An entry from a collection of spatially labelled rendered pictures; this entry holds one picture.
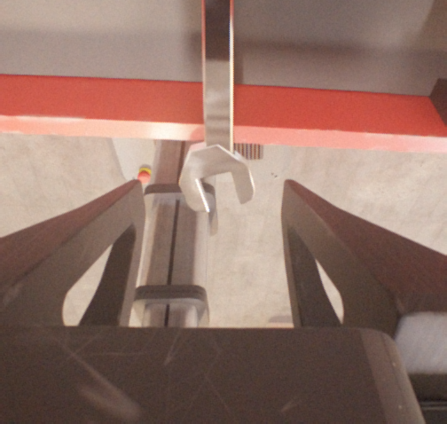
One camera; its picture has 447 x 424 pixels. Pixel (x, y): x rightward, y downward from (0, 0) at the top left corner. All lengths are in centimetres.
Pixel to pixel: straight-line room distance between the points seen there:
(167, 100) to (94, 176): 143
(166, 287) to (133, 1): 45
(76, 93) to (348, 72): 16
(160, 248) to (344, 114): 46
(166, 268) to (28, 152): 111
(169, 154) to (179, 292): 30
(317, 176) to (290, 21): 139
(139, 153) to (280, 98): 95
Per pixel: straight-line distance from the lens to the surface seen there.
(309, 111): 24
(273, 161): 117
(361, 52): 25
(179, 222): 68
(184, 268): 63
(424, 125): 26
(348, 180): 166
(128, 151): 117
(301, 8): 24
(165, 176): 75
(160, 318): 60
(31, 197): 185
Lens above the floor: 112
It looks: 42 degrees down
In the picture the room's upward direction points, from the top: 180 degrees counter-clockwise
